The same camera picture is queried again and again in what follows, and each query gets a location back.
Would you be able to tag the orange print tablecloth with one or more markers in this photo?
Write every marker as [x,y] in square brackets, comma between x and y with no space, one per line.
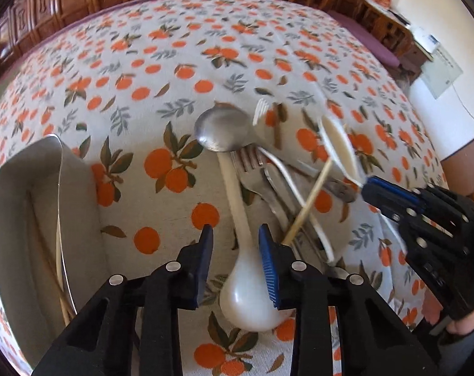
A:
[143,86]

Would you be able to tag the short purple seat cushion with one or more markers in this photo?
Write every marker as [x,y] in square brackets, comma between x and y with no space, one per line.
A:
[370,43]

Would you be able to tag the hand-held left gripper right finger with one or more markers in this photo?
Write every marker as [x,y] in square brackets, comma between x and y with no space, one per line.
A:
[268,266]

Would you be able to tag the metal fork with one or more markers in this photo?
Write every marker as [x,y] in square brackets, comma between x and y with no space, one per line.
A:
[246,160]
[272,182]

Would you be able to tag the person's right forearm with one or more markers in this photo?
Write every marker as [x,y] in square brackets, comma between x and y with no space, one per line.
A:
[468,356]

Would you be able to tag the white plastic spoon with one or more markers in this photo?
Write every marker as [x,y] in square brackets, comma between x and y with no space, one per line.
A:
[338,145]

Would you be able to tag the wooden side table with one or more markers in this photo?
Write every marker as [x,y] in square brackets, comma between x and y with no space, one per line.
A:
[389,31]

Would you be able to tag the person's right hand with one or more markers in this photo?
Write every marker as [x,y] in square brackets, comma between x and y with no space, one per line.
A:
[464,323]

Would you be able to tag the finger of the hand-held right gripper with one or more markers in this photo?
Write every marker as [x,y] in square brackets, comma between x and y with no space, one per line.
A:
[389,190]
[381,203]

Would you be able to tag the metal utensil container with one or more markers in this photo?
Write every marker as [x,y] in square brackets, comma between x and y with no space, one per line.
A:
[21,223]

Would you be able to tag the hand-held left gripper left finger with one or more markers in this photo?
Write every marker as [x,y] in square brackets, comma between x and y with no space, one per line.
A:
[205,250]

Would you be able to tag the white wall papers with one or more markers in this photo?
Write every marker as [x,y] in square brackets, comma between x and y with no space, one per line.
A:
[440,62]

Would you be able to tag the metal spoon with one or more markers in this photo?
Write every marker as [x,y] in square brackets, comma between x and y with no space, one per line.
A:
[221,129]

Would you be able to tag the long white plastic ladle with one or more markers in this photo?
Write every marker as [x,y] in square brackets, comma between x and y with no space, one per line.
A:
[240,301]

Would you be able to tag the wooden chopstick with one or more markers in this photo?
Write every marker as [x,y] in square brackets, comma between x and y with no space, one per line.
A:
[49,267]
[307,203]

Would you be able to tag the white plastic fork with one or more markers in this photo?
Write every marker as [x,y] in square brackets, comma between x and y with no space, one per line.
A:
[261,110]

